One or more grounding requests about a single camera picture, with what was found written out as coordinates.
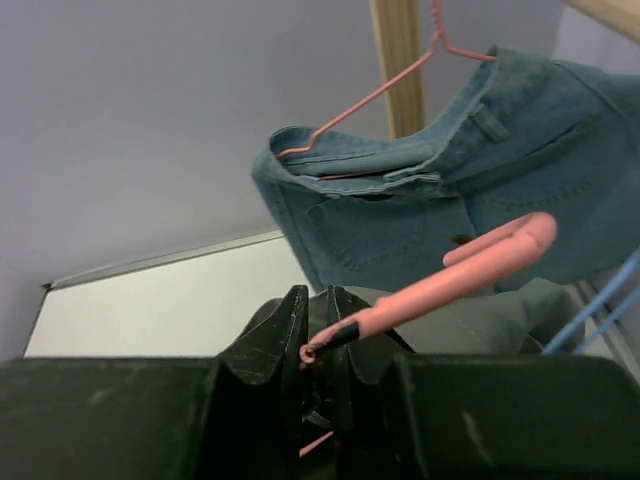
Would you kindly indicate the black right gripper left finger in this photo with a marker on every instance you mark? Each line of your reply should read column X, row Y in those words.
column 237, row 415

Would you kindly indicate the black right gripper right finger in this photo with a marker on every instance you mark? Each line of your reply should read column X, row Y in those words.
column 403, row 415

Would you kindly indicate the grey pleated skirt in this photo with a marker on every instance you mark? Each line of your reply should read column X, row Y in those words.
column 523, row 321

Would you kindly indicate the pink wire hanger front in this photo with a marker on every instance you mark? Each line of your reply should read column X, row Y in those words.
column 482, row 262

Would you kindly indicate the pink wire hanger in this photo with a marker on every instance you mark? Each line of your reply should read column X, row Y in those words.
column 482, row 262
column 380, row 90

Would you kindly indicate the blue wire hanger front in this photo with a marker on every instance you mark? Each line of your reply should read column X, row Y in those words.
column 611, row 320

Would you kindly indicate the blue wire hanger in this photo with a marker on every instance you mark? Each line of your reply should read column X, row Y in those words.
column 611, row 320
column 597, row 303

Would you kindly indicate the blue denim skirt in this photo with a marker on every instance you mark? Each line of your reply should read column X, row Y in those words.
column 525, row 134

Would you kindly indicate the wooden clothes rack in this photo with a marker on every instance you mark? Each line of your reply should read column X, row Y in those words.
column 603, row 33

